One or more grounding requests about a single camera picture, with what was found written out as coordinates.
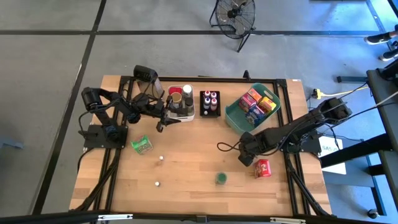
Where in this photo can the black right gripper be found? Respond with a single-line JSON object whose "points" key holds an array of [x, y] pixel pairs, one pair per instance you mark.
{"points": [[248, 146]]}

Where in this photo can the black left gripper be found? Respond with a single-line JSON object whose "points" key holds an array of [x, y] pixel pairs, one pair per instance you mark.
{"points": [[160, 110]]}

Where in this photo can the black-lidded herb spice jar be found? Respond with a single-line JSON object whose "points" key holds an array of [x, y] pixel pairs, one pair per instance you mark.
{"points": [[189, 102]]}

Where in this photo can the smoked paprika tin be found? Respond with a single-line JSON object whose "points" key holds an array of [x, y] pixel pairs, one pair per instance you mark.
{"points": [[175, 90]]}

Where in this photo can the red Froot Loops cereal box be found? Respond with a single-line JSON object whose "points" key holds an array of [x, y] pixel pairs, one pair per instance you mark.
{"points": [[262, 168]]}

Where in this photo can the white-lidded spice jar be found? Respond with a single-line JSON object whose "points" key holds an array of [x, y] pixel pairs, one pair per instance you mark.
{"points": [[187, 89]]}

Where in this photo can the blue Frosted Flakes cereal box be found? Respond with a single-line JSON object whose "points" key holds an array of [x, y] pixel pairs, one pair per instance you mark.
{"points": [[255, 115]]}

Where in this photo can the blue squeeze bottle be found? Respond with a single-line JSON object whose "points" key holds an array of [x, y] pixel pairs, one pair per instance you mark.
{"points": [[206, 102]]}

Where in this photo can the pink-capped squeeze bottle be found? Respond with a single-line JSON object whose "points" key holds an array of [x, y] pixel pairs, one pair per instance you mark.
{"points": [[206, 93]]}

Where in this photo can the red squeeze bottle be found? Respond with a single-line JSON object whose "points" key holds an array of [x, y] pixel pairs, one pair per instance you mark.
{"points": [[214, 104]]}

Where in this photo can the green-lidded oregano glass jar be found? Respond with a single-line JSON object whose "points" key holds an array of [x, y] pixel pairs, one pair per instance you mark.
{"points": [[221, 178]]}

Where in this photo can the purple squeeze bottle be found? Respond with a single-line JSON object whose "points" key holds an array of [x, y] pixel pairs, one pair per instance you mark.
{"points": [[213, 94]]}

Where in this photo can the pink cereal box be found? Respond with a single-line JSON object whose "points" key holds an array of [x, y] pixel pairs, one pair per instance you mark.
{"points": [[247, 101]]}

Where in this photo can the yellow cereal box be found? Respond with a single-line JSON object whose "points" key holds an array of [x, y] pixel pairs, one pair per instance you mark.
{"points": [[267, 104]]}

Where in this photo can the orange cereal box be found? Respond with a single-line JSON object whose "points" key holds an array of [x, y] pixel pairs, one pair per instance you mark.
{"points": [[255, 94]]}

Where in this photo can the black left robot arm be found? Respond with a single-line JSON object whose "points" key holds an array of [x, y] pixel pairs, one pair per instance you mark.
{"points": [[105, 99]]}

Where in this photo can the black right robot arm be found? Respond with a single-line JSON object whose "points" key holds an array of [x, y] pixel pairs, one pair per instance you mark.
{"points": [[298, 127]]}

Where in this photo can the white plastic bin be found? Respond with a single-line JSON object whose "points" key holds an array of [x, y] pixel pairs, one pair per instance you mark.
{"points": [[189, 117]]}

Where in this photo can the green plastic bin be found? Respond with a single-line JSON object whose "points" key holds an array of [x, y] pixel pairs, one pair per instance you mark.
{"points": [[236, 119]]}

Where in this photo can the small black mesh basket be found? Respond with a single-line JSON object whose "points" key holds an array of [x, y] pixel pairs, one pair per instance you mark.
{"points": [[215, 114]]}

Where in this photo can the green Apple Jacks cereal box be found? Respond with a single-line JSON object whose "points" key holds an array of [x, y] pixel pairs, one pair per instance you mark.
{"points": [[141, 145]]}

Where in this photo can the metal box grater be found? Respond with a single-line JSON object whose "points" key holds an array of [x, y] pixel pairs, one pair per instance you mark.
{"points": [[146, 74]]}

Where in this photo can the black table clamp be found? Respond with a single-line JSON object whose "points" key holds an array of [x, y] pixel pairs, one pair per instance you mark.
{"points": [[246, 75]]}

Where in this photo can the white paper sign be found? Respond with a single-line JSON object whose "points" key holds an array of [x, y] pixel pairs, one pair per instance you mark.
{"points": [[337, 169]]}

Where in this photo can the black floor fan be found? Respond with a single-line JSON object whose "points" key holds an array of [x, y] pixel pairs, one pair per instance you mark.
{"points": [[233, 14]]}

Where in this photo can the grey metal floor foot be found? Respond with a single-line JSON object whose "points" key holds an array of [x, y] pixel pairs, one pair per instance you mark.
{"points": [[11, 144], [351, 79]]}

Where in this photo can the black caster wheel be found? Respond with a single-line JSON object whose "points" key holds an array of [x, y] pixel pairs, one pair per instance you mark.
{"points": [[372, 214]]}

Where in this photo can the black aluminium crossbeam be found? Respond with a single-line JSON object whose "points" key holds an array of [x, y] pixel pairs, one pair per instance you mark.
{"points": [[62, 217]]}

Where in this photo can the person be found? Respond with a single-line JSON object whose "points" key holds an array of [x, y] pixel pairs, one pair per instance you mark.
{"points": [[377, 39]]}

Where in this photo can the black aluminium table frame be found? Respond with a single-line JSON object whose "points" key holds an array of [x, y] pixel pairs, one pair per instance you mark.
{"points": [[264, 80]]}

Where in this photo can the silver metal bracket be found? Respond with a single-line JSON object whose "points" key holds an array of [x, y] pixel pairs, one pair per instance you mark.
{"points": [[115, 217], [287, 220]]}

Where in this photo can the black metal workstation frame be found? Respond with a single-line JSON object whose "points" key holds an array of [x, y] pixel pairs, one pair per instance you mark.
{"points": [[382, 93]]}

